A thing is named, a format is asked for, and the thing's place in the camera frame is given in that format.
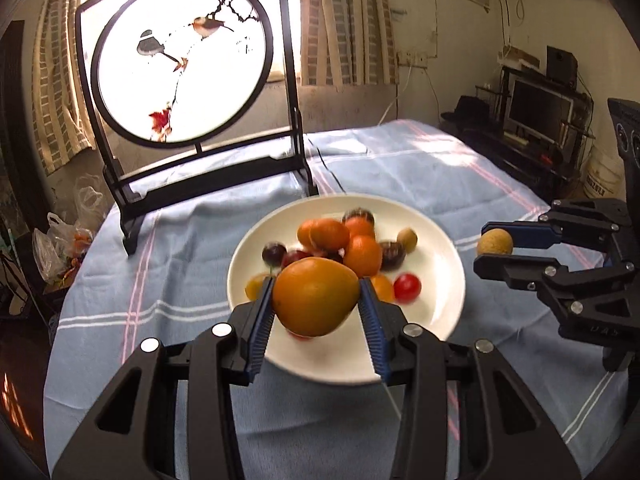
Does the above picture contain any black television stand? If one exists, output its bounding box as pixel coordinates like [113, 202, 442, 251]
[460, 67, 596, 201]

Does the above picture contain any white power cable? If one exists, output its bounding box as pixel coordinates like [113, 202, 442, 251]
[377, 62, 416, 126]

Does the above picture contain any bright window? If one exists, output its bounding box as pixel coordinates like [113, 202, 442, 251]
[276, 0, 304, 83]

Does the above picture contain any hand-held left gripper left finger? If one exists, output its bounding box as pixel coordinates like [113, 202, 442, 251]
[52, 276, 277, 480]

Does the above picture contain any dark purple plum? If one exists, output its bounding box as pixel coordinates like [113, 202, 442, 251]
[262, 241, 288, 266]

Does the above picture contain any checked beige curtain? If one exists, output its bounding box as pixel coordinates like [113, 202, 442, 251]
[300, 0, 401, 87]
[30, 0, 101, 176]

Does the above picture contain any small orange tomato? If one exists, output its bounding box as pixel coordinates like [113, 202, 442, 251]
[370, 275, 396, 303]
[245, 272, 273, 298]

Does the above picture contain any black speaker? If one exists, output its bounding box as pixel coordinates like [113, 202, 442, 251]
[546, 46, 579, 86]

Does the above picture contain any white plastic bucket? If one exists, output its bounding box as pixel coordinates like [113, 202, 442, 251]
[582, 147, 623, 201]

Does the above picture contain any black cable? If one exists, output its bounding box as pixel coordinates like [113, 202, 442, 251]
[307, 142, 351, 196]

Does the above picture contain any television monitor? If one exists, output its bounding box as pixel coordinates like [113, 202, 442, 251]
[505, 76, 576, 143]

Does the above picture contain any round bird painting screen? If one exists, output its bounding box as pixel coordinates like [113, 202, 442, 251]
[75, 0, 319, 256]

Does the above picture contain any clear plastic bag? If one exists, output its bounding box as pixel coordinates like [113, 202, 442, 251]
[74, 175, 108, 221]
[32, 212, 96, 283]

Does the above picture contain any white plate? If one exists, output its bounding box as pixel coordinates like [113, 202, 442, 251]
[227, 193, 467, 386]

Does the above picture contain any dark wooden framed cabinet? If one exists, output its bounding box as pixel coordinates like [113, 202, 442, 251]
[0, 20, 31, 221]

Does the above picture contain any black hat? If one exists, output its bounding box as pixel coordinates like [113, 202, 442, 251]
[442, 95, 493, 123]

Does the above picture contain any blue striped tablecloth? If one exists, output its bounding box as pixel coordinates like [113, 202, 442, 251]
[44, 119, 631, 480]

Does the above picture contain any lemon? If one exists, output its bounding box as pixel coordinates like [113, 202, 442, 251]
[271, 256, 360, 338]

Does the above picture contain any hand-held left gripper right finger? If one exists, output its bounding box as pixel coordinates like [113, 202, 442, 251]
[357, 277, 583, 480]

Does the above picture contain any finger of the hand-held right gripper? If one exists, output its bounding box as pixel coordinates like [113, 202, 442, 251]
[481, 199, 631, 251]
[474, 256, 638, 332]

